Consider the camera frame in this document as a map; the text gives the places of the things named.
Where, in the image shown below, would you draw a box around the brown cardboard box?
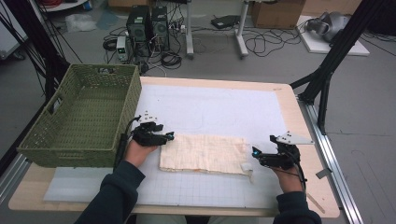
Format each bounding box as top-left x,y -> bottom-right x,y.
250,0 -> 306,30

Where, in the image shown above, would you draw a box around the aluminium rail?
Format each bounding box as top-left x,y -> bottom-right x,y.
298,99 -> 364,224
0,153 -> 31,204

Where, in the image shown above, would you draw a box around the white floor board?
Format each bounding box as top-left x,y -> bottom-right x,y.
297,15 -> 371,57

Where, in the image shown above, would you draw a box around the narrow black computer tower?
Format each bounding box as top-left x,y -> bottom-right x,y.
150,5 -> 171,52

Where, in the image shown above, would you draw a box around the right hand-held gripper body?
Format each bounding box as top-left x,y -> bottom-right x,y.
257,131 -> 315,171

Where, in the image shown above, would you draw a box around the tangle of black floor cables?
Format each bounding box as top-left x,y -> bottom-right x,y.
242,27 -> 302,58

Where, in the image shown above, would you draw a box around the white desk leg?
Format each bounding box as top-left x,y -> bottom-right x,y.
185,0 -> 195,60
234,0 -> 250,60

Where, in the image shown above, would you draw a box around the cream egg print cloth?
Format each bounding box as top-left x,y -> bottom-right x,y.
159,133 -> 255,183

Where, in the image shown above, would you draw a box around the person's left hand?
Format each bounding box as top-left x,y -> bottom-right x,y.
123,139 -> 160,169

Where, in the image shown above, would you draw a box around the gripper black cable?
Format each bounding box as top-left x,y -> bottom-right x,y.
113,115 -> 143,171
288,161 -> 309,194

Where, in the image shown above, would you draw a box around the person's right hand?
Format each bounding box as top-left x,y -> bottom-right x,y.
270,166 -> 304,194

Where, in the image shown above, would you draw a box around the small grey power supply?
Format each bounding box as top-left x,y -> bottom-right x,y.
116,35 -> 129,63

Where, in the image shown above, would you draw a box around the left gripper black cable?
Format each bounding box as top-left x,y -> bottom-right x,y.
113,115 -> 143,171

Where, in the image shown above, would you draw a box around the large black computer tower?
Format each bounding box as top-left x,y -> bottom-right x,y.
126,5 -> 153,58

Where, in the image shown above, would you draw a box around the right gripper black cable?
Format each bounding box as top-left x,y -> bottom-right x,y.
288,161 -> 309,194

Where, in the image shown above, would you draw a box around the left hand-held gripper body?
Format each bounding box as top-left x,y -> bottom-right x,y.
130,110 -> 168,147

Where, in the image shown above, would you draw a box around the black flat device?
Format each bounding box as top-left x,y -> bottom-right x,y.
210,14 -> 241,30

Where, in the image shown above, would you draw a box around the clear plastic bag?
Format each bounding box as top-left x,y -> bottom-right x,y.
64,12 -> 98,34

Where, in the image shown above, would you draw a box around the green woven basket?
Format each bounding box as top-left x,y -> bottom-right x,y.
17,63 -> 143,169

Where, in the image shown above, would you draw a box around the black metal frame stand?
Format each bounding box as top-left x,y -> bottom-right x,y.
0,0 -> 71,104
290,0 -> 396,135

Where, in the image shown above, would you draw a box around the grey tape piece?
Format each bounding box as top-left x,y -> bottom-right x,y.
315,168 -> 333,180

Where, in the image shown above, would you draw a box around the coiled black cable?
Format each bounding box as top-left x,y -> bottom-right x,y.
160,50 -> 183,70

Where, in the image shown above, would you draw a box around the person's grey trousers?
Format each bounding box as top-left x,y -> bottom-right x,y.
134,214 -> 275,224

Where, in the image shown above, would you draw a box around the white grid mat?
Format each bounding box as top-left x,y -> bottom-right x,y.
43,83 -> 310,210

